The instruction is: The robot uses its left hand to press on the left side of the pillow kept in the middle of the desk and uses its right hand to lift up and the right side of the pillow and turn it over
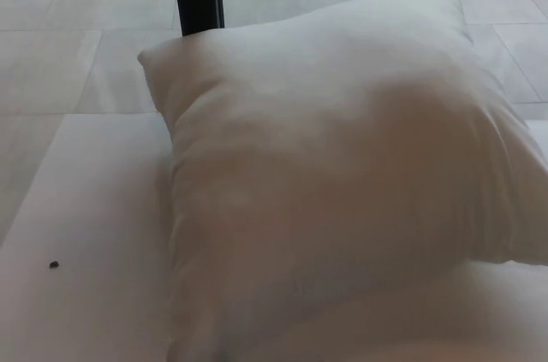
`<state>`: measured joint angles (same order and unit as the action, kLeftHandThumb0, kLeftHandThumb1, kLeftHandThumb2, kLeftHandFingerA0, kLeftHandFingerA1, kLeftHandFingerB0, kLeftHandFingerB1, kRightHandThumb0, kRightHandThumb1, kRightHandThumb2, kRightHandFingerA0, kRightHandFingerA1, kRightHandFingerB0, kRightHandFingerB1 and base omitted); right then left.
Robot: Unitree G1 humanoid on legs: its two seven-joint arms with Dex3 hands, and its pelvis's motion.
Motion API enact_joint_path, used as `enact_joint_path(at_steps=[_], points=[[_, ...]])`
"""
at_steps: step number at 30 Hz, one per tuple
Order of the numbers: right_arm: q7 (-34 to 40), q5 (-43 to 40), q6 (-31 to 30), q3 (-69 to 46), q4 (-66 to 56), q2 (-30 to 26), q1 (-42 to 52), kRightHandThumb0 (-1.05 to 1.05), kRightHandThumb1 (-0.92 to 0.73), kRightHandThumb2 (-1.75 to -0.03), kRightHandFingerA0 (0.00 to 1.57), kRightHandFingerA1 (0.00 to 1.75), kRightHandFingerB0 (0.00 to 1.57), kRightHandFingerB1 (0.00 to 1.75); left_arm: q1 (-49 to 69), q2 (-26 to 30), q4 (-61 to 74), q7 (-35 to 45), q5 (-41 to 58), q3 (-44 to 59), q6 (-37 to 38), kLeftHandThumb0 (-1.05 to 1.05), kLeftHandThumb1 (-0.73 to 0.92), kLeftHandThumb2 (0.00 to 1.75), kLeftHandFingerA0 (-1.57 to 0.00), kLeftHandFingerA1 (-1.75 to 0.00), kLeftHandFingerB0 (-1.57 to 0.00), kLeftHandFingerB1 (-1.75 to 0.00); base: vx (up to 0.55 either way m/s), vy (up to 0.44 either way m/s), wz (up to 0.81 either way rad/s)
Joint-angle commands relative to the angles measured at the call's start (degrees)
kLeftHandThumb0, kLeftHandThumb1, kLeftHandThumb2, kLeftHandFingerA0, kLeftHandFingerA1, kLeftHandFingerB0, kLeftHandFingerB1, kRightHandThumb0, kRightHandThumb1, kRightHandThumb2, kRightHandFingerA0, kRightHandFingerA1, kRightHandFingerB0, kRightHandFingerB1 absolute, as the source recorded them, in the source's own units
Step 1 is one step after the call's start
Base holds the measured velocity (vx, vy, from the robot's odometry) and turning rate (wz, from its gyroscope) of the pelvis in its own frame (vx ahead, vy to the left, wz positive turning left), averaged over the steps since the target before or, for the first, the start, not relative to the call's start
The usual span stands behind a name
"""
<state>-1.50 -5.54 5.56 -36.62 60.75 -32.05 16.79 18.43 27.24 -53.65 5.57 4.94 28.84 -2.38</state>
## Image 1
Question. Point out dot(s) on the white square pillow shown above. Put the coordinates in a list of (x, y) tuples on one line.
[(325, 156)]

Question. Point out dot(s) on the small dark crumb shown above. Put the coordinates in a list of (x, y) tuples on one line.
[(54, 265)]

